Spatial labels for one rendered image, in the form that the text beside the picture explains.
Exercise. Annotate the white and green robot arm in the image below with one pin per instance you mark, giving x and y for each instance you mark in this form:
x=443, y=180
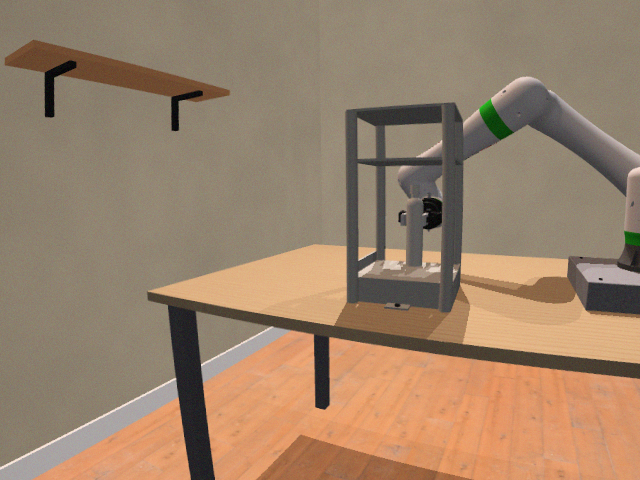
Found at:
x=524, y=100

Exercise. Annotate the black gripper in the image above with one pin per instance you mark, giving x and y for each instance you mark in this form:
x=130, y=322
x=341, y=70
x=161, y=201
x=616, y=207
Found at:
x=426, y=222

